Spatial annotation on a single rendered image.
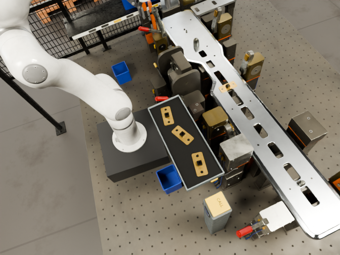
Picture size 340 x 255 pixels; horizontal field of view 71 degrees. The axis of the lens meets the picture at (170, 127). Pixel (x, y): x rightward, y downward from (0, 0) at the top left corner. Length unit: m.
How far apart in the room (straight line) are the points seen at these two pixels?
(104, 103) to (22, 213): 1.74
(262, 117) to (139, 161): 0.64
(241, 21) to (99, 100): 1.43
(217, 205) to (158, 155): 0.56
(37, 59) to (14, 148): 2.20
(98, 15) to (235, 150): 1.26
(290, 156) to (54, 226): 1.86
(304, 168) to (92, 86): 0.85
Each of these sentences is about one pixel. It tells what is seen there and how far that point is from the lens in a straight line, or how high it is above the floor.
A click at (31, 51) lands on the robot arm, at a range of 0.71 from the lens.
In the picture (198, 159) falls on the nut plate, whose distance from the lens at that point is 0.84.
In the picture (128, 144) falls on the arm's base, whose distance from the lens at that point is 1.29.
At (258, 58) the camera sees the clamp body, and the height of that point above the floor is 1.05.
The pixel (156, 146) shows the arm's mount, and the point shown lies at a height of 0.80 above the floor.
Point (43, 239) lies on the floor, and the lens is 2.33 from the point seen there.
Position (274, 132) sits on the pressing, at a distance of 1.10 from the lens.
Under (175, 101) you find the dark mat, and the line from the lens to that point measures 0.97.
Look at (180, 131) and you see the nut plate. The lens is 0.89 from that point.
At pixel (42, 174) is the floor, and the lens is 2.52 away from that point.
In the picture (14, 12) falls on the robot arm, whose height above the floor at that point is 1.65.
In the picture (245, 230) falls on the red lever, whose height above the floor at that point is 1.13.
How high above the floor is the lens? 1.94
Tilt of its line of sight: 59 degrees down
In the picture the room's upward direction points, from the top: 15 degrees counter-clockwise
